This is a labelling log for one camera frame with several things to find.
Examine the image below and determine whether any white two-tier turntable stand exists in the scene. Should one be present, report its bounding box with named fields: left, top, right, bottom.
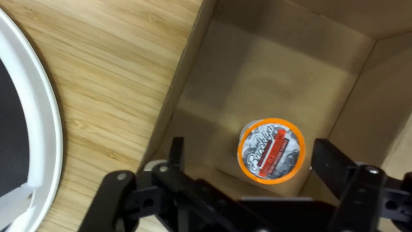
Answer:
left=0, top=10, right=63, bottom=232

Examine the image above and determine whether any orange-lidded coffee pod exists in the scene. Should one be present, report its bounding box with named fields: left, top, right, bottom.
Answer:
left=235, top=117, right=306, bottom=186

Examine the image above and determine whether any brown cardboard box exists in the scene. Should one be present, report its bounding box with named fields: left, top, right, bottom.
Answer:
left=144, top=0, right=412, bottom=201

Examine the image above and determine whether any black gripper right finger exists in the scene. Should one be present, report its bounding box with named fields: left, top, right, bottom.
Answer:
left=310, top=138, right=412, bottom=232

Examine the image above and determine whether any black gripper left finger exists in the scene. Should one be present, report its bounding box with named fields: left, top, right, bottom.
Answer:
left=145, top=137, right=239, bottom=232

